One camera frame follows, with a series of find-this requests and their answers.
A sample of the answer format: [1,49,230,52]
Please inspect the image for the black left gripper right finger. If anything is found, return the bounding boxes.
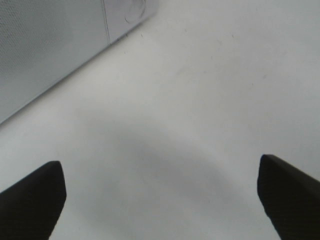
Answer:
[257,154,320,240]

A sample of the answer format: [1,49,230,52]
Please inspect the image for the white microwave door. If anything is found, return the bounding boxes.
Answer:
[0,0,109,121]

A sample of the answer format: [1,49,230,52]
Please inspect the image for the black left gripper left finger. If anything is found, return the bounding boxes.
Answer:
[0,161,67,240]

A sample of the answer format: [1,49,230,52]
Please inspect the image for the round door release button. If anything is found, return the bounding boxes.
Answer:
[125,0,146,23]

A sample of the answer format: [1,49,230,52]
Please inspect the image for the white microwave oven body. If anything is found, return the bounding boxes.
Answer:
[103,0,159,44]

